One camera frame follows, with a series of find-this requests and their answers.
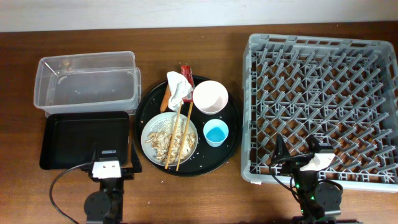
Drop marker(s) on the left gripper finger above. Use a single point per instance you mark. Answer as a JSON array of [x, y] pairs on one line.
[[136, 164], [93, 150]]

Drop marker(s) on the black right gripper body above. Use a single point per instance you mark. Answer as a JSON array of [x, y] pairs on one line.
[[303, 180]]

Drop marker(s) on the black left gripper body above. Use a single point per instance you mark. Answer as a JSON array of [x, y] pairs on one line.
[[127, 174]]

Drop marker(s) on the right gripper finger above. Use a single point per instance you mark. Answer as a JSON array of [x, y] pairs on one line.
[[317, 147], [281, 153]]

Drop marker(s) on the light blue cup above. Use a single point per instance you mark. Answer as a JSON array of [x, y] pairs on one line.
[[215, 131]]

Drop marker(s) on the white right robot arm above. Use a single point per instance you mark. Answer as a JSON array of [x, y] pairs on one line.
[[319, 200]]

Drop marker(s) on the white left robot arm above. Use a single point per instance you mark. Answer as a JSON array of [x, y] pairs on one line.
[[106, 204]]

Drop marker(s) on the grey dishwasher rack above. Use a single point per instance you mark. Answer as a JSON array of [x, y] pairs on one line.
[[342, 91]]

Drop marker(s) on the black rectangular tray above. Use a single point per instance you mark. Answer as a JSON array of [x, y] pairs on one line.
[[68, 138]]

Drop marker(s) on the grey plate with rice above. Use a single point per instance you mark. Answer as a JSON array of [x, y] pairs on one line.
[[155, 139]]

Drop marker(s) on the round black serving tray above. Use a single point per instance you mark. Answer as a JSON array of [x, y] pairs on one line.
[[205, 158]]

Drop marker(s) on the orange carrot stick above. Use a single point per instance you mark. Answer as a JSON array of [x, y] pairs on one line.
[[165, 100]]

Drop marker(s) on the clear plastic bin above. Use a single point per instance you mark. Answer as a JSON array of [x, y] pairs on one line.
[[81, 83]]

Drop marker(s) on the crumpled white napkin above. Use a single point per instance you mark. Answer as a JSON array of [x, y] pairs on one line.
[[179, 88]]

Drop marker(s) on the red snack wrapper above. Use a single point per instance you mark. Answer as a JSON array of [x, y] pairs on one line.
[[187, 73]]

